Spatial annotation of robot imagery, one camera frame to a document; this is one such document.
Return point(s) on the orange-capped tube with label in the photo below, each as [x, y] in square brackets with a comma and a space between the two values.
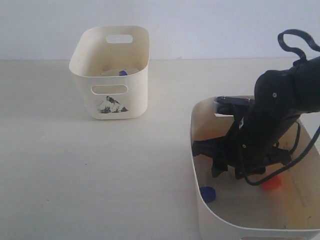
[272, 184]

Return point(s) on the blue-capped tube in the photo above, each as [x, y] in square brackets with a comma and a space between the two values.
[122, 73]
[208, 194]

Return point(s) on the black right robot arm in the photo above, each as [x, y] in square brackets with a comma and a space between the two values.
[296, 89]

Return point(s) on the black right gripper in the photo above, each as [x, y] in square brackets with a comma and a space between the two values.
[250, 145]

